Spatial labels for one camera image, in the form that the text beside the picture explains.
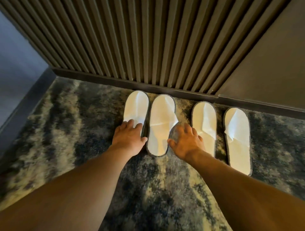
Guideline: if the person's right hand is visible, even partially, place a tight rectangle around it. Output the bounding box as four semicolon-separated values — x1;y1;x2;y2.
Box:
167;123;206;163

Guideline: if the dark slatted wood panel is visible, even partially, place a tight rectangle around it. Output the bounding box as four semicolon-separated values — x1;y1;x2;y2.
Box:
0;0;291;96

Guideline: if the person's right forearm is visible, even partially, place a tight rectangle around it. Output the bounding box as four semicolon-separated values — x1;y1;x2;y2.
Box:
184;149;305;231

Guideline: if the person's left hand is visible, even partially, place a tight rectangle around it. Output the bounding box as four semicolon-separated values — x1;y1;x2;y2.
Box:
112;119;148;157

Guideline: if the person's left forearm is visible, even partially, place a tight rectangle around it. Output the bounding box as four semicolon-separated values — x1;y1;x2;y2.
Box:
0;144;134;231

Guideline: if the dark baseboard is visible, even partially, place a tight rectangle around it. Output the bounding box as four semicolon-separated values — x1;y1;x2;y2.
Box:
51;67;305;120

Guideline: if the white disposable slipper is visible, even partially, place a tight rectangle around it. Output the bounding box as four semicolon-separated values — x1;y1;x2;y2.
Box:
123;90;150;138
146;94;179;157
191;101;218;158
223;107;253;177

